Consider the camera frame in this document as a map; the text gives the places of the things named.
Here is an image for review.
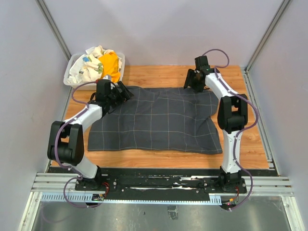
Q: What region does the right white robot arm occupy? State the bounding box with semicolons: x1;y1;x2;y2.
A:
184;56;248;193

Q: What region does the dark grey checked pillowcase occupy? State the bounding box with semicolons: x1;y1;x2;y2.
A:
88;86;222;154

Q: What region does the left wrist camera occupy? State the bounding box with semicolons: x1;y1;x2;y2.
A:
103;75;112;81

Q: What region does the white patterned cloth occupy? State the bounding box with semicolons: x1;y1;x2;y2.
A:
66;45;114;85

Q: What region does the grey slotted cable duct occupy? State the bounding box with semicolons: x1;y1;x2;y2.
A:
41;190;222;205

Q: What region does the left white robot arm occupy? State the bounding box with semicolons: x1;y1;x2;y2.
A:
47;79;133;191

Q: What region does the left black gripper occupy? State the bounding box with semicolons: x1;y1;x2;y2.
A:
107;81;134;109

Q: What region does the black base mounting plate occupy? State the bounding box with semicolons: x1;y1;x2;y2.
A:
74;167;248;203

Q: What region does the translucent plastic bin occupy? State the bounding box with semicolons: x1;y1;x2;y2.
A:
63;52;126;91

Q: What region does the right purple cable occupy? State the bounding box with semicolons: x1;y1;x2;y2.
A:
201;49;259;212

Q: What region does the yellow cloth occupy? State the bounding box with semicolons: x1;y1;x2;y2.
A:
98;51;121;83

